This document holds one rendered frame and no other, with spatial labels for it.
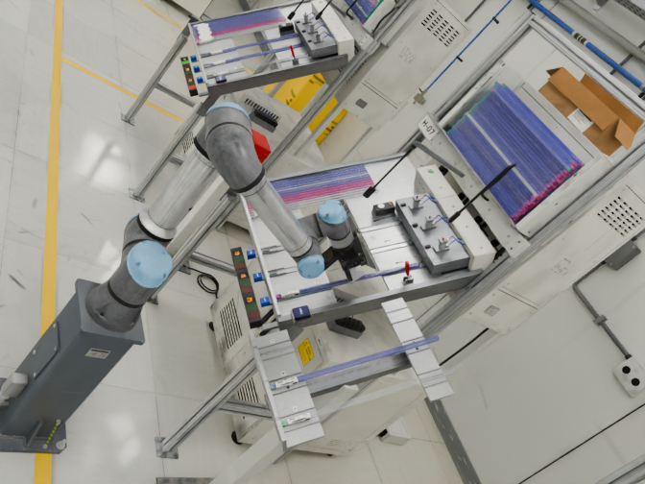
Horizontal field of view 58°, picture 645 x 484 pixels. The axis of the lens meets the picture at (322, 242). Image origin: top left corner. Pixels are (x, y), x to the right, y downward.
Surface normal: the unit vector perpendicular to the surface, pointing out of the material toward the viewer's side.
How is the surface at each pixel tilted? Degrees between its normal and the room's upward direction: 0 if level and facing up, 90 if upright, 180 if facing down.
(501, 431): 90
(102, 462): 0
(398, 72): 90
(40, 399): 90
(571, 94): 80
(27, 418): 90
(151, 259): 7
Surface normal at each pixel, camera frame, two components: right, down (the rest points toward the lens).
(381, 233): 0.00, -0.70
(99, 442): 0.65, -0.65
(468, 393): -0.71, -0.32
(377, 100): 0.29, 0.69
